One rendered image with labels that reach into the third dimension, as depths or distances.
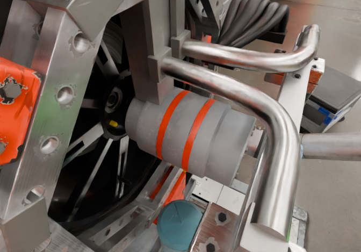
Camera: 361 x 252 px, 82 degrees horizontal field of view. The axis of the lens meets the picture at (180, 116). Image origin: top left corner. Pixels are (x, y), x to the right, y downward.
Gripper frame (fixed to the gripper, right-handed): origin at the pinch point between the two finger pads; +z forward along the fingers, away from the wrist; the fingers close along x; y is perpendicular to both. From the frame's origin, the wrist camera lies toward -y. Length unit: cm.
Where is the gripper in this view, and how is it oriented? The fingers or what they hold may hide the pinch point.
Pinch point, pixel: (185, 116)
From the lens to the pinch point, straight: 71.5
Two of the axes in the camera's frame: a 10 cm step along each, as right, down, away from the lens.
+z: -8.8, -3.4, 3.3
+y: 3.3, 0.4, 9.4
